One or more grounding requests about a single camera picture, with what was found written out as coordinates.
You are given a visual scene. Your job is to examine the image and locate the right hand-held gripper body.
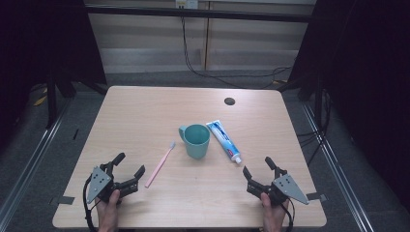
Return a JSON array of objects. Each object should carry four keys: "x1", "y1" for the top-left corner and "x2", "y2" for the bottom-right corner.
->
[{"x1": 247, "y1": 173, "x2": 309, "y2": 207}]

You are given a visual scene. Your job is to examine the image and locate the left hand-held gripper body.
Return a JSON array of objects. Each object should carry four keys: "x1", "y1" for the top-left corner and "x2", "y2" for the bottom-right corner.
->
[{"x1": 86, "y1": 163, "x2": 140, "y2": 205}]

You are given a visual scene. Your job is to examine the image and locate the pink toothbrush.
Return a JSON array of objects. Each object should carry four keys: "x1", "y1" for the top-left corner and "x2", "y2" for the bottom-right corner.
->
[{"x1": 144, "y1": 140, "x2": 177, "y2": 189}]

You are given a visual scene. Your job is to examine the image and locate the blue white toothpaste tube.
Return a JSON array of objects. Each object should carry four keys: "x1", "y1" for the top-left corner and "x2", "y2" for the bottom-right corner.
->
[{"x1": 205, "y1": 119, "x2": 243, "y2": 165}]

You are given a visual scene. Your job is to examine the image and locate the teal cup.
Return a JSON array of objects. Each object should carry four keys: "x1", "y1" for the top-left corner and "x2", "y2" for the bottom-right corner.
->
[{"x1": 178, "y1": 124, "x2": 212, "y2": 160}]

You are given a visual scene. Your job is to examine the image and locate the person's left hand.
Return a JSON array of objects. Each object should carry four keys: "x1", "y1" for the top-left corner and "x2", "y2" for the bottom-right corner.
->
[{"x1": 95, "y1": 188, "x2": 122, "y2": 232}]

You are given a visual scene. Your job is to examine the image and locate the person's right hand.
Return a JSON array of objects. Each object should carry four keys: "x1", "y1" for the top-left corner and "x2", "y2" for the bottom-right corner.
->
[{"x1": 260, "y1": 192, "x2": 290, "y2": 232}]

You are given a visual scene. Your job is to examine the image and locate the grey tape piece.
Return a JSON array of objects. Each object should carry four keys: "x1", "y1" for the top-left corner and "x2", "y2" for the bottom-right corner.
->
[
  {"x1": 48, "y1": 195, "x2": 75, "y2": 207},
  {"x1": 306, "y1": 191, "x2": 329, "y2": 203}
]

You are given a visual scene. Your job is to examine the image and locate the black metal stand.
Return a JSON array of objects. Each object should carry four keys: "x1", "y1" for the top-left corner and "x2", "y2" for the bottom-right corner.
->
[
  {"x1": 44, "y1": 64, "x2": 77, "y2": 130},
  {"x1": 312, "y1": 73, "x2": 326, "y2": 131}
]

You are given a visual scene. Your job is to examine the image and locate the dark curtain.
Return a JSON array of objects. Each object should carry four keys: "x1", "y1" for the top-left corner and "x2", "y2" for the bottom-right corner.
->
[
  {"x1": 278, "y1": 0, "x2": 410, "y2": 212},
  {"x1": 0, "y1": 0, "x2": 108, "y2": 153}
]

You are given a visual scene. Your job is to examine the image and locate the black horizontal bar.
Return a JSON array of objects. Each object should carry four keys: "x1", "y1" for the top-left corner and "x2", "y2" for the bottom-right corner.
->
[{"x1": 85, "y1": 5, "x2": 314, "y2": 23}]

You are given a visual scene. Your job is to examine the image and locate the right hand-held gripper cable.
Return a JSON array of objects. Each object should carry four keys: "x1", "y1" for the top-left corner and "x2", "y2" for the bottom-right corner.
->
[{"x1": 279, "y1": 196, "x2": 296, "y2": 232}]

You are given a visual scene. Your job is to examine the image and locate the hand-held gripper cable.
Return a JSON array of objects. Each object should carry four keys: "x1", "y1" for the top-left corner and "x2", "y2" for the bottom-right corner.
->
[
  {"x1": 82, "y1": 175, "x2": 99, "y2": 232},
  {"x1": 279, "y1": 196, "x2": 296, "y2": 232}
]

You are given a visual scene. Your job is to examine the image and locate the left hand-held gripper cable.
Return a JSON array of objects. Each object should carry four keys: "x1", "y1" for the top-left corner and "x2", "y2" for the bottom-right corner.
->
[{"x1": 82, "y1": 175, "x2": 99, "y2": 232}]

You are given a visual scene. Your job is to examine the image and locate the black floor cables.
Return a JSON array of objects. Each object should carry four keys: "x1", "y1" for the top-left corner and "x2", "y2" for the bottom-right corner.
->
[{"x1": 296, "y1": 90, "x2": 334, "y2": 167}]

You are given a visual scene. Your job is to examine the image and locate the metal floor rail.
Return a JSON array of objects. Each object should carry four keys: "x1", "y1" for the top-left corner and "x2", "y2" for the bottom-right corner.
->
[
  {"x1": 301, "y1": 101, "x2": 375, "y2": 232},
  {"x1": 0, "y1": 96, "x2": 73, "y2": 224}
]

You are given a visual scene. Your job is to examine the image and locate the black wall cable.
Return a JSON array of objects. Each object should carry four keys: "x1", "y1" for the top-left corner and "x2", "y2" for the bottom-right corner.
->
[{"x1": 180, "y1": 15, "x2": 293, "y2": 90}]

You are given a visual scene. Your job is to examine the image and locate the white wall outlet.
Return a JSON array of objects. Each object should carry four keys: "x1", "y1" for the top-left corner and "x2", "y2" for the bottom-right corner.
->
[{"x1": 174, "y1": 0, "x2": 199, "y2": 10}]

